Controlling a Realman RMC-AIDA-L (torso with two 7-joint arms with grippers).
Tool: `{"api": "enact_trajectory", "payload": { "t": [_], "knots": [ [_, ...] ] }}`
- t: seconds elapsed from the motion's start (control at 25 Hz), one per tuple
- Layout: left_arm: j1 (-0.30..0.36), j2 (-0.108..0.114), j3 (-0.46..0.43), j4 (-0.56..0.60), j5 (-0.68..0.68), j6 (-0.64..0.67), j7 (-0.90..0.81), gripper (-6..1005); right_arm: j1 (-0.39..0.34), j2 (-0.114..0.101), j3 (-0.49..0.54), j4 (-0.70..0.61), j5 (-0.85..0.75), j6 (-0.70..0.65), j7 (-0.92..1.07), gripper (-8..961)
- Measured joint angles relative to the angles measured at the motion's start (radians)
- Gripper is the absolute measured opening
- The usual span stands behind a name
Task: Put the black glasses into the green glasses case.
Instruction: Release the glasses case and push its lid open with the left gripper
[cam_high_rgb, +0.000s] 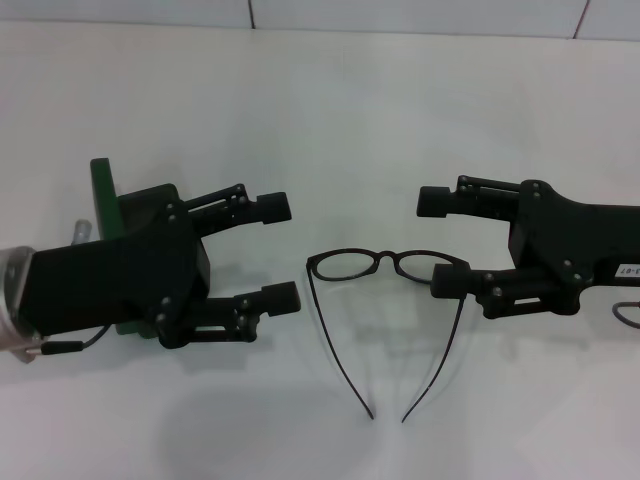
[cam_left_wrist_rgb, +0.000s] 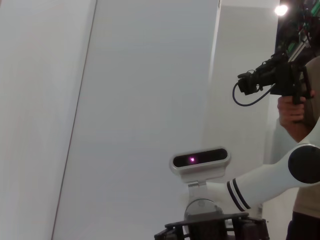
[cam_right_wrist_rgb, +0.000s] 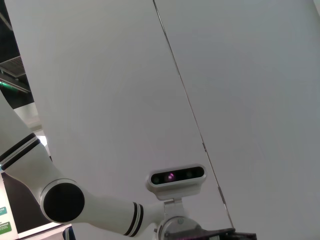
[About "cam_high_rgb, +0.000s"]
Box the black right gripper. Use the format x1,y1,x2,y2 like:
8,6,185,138
415,174,640,321

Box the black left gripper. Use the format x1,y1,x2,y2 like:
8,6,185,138
14,182,213,350

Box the black glasses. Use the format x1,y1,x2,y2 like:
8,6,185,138
305,248,472,424

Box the green glasses case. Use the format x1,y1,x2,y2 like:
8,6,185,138
88,157,169,342

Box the silver cylindrical connector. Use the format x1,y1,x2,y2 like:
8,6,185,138
73,219,96,247

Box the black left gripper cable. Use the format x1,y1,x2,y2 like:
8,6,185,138
19,323,119,362

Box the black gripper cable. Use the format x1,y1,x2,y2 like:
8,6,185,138
19,323,119,362
613,298,640,330

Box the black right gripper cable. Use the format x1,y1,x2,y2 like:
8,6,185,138
613,298,640,330

